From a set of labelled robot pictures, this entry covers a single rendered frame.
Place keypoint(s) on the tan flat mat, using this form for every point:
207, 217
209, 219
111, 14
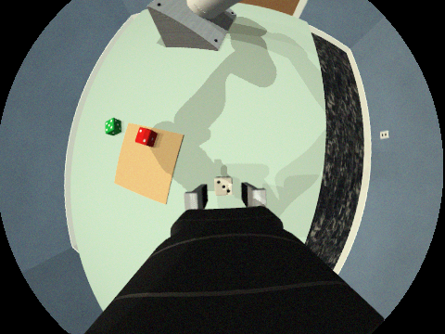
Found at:
145, 170

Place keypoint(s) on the white die with black pips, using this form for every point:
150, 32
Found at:
223, 186

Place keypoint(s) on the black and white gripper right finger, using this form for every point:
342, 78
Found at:
252, 196

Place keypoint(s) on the red die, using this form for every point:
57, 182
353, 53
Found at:
146, 137

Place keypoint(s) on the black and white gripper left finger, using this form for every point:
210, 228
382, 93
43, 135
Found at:
196, 199

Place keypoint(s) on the green die with white pips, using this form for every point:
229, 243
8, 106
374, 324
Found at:
113, 126

